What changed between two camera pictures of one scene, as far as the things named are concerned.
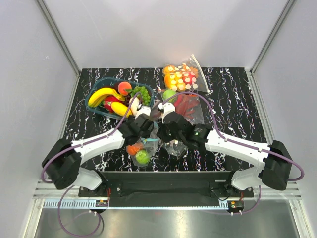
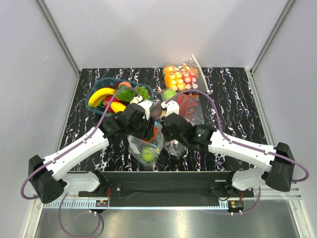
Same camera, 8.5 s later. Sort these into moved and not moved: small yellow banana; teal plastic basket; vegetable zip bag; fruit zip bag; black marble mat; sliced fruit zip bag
Moved: fruit zip bag
Not moved: teal plastic basket; sliced fruit zip bag; small yellow banana; black marble mat; vegetable zip bag
